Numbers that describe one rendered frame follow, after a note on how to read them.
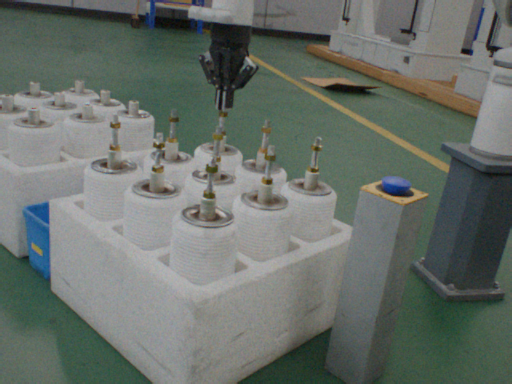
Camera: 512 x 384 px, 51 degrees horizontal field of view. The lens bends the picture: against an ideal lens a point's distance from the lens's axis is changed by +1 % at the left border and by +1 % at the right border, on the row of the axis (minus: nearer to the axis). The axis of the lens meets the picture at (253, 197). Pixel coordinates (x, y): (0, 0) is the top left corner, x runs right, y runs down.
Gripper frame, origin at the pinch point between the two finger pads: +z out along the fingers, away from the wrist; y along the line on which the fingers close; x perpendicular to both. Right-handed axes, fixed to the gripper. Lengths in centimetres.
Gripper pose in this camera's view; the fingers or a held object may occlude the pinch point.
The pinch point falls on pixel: (224, 100)
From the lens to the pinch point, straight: 104.4
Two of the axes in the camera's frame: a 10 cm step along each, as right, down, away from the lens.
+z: -1.2, 9.3, 3.5
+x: -5.7, 2.3, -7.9
